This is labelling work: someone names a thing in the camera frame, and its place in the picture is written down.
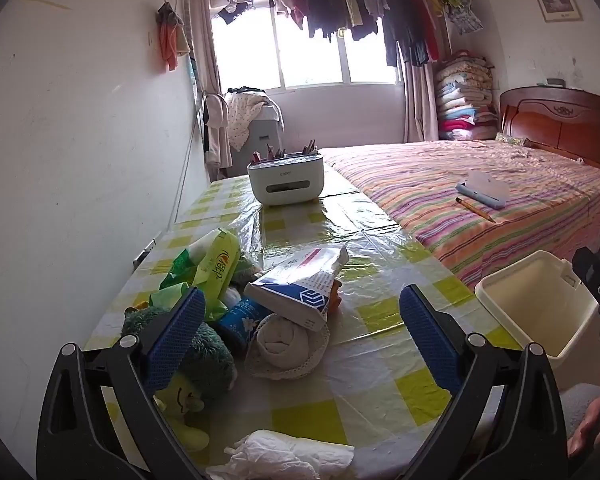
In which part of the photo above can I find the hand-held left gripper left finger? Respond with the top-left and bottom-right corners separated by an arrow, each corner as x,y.
36,286 -> 208,480

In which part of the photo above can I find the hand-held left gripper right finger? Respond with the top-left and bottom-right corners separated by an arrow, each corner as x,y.
399,284 -> 568,480

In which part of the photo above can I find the green plush toy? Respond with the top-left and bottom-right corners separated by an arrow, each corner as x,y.
121,305 -> 238,451

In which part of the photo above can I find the blue flowered can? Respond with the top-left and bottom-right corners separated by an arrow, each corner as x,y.
215,297 -> 273,356

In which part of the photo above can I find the dark green wrapper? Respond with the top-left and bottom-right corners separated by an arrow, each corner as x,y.
150,247 -> 201,311

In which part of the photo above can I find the yellow-green snack packet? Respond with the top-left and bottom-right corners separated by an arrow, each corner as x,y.
190,227 -> 242,323

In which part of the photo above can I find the white plastic trash bin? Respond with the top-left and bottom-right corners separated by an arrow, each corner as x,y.
475,250 -> 600,392

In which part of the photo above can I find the white lace cloth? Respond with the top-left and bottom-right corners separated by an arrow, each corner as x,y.
244,312 -> 331,380

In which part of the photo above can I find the white and blue medicine box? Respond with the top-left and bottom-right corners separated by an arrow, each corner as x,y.
243,246 -> 350,332

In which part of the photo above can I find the white plastic bag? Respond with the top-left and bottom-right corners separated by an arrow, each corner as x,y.
206,429 -> 356,480

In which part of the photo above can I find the person's right hand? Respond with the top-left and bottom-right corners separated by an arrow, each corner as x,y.
567,366 -> 600,459

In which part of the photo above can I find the grey cloth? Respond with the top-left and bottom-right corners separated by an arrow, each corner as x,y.
555,382 -> 600,461

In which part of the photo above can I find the yellow pencil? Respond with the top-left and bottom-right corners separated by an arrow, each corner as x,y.
455,197 -> 497,223

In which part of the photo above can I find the white and blue case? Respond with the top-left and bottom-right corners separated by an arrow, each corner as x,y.
455,170 -> 511,209

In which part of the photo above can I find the striped bed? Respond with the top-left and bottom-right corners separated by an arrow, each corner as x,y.
322,139 -> 600,288

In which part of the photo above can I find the wooden bed headboard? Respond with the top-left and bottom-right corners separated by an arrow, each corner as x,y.
498,86 -> 600,178

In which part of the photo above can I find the white desk organizer box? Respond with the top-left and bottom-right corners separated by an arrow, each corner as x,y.
247,147 -> 326,207

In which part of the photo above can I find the bunch of pens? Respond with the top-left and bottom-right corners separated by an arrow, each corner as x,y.
251,142 -> 321,163

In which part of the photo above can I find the pale hanging robe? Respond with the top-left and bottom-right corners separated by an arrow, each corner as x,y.
202,92 -> 233,168

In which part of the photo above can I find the white dotted cloth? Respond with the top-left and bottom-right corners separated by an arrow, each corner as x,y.
225,91 -> 281,151

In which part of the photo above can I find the stack of folded quilts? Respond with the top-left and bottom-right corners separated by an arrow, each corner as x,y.
434,50 -> 498,141

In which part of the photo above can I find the beige curtain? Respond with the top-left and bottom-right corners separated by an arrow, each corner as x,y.
402,60 -> 438,143
187,0 -> 223,96

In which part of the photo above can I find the orange hanging cloth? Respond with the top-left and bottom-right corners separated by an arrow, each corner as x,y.
156,2 -> 192,72

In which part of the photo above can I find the window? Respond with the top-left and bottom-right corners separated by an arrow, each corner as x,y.
211,0 -> 406,93

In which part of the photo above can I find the small dark hanging garment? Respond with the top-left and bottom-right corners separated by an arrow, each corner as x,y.
217,2 -> 251,25

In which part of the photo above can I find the row of hanging clothes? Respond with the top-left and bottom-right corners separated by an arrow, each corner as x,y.
267,0 -> 483,68

